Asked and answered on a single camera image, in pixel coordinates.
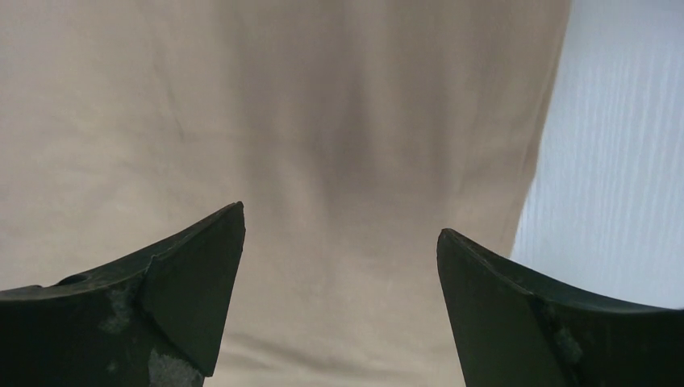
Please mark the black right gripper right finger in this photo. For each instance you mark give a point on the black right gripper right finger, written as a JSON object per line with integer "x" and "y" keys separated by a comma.
{"x": 516, "y": 327}

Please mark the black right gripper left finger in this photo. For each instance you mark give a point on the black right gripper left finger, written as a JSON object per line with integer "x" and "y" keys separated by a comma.
{"x": 154, "y": 317}

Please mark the beige t shirt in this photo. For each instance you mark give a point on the beige t shirt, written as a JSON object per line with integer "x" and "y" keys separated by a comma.
{"x": 352, "y": 131}

